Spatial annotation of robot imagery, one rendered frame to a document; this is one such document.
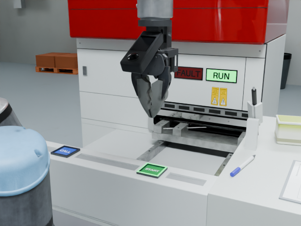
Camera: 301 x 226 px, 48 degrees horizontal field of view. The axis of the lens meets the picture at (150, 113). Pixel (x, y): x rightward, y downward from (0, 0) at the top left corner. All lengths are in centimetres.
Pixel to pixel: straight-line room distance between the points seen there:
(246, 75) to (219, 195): 65
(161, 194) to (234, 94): 63
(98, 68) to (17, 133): 100
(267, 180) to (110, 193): 36
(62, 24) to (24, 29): 134
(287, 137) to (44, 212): 70
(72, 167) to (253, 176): 44
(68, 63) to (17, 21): 270
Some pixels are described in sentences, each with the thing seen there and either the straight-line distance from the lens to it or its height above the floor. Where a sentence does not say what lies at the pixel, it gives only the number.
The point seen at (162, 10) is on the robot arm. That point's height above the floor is 133.
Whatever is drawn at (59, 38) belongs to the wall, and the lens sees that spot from 931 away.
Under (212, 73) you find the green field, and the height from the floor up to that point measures 110.
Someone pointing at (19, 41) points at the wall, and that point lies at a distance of 1029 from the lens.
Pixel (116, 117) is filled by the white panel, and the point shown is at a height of 87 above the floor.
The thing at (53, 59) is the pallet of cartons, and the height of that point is 32.
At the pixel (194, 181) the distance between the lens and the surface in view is 78.
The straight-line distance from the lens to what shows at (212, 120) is 133.
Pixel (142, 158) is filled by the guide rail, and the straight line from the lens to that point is 115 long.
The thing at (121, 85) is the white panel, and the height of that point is 102.
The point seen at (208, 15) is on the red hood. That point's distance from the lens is 124.
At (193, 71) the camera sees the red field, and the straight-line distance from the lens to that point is 132.
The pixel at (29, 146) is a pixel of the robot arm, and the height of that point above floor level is 113.
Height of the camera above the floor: 132
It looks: 16 degrees down
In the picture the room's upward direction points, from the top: straight up
